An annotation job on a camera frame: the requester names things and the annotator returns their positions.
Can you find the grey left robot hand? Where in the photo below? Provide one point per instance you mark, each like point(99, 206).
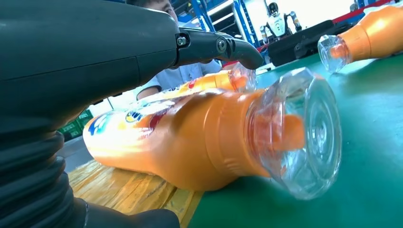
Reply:
point(78, 56)

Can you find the orange detergent bottle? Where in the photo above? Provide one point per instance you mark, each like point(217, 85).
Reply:
point(195, 141)
point(207, 81)
point(371, 34)

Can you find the stacked green crates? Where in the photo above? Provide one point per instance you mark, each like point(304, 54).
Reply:
point(75, 124)

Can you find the person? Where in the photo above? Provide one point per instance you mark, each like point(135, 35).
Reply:
point(182, 75)

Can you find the blue metal rack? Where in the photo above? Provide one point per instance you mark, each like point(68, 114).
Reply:
point(242, 19)

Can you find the white humanoid robot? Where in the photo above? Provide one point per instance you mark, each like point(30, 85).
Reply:
point(277, 23)

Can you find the black hard case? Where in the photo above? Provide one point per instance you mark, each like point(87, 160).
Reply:
point(299, 37)

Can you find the red rail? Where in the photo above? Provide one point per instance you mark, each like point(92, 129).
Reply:
point(355, 12)

